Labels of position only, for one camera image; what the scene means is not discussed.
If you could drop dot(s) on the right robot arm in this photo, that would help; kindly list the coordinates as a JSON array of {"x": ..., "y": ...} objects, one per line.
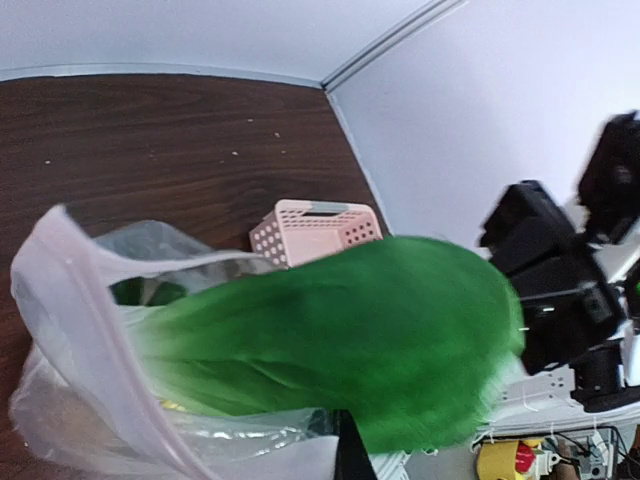
[{"x": 572, "y": 306}]

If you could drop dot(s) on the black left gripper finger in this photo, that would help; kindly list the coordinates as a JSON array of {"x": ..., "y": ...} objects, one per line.
[{"x": 352, "y": 460}]

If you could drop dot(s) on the pink plastic basket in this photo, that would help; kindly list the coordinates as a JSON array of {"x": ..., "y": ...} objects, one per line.
[{"x": 296, "y": 232}]

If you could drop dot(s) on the green bok choy toy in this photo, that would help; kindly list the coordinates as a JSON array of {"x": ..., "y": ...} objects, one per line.
[{"x": 410, "y": 335}]

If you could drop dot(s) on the yellow storage bin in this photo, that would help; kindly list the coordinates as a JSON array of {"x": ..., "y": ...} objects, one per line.
[{"x": 506, "y": 460}]

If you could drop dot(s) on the clear zip top bag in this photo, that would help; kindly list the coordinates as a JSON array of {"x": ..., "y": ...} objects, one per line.
[{"x": 83, "y": 401}]

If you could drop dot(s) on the right aluminium frame post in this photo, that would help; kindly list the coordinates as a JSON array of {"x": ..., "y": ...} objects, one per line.
[{"x": 425, "y": 16}]

